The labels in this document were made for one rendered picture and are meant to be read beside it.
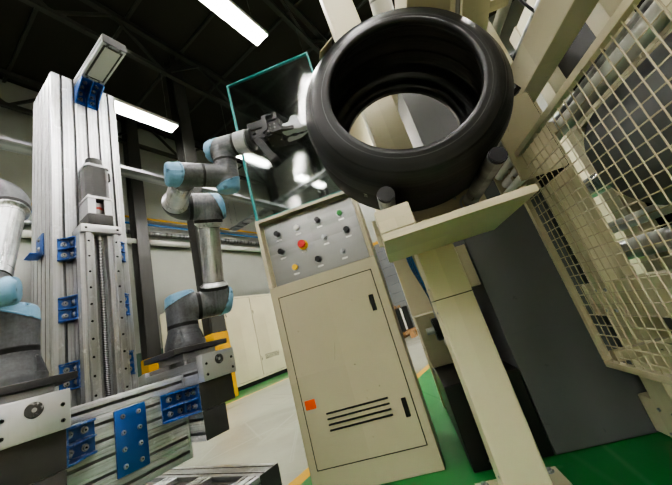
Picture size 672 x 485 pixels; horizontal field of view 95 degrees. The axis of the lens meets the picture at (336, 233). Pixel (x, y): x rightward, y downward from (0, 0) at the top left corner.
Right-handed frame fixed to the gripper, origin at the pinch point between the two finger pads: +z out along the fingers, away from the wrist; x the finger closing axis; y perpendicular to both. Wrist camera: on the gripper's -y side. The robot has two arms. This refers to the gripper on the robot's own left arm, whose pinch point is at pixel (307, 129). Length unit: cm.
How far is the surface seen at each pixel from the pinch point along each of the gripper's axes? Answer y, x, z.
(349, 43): 14.5, -12.7, 18.7
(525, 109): -2, 20, 72
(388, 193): -31.9, -10.3, 19.8
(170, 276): 147, 669, -596
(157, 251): 219, 642, -615
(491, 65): -5, -12, 52
